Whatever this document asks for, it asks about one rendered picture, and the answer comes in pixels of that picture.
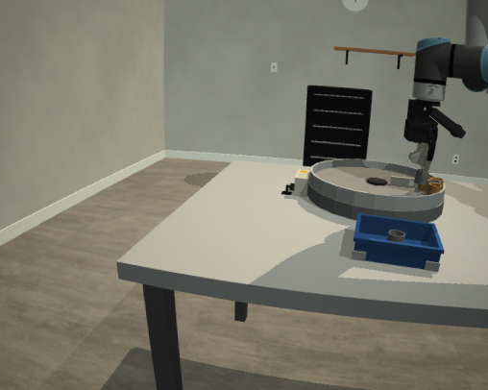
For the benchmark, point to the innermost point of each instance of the blue crate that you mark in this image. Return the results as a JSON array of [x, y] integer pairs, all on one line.
[[376, 248]]

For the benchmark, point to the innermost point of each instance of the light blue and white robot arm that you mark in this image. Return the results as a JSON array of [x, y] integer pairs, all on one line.
[[437, 59]]

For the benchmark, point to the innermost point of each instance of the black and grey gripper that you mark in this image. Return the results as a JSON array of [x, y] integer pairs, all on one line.
[[426, 131]]

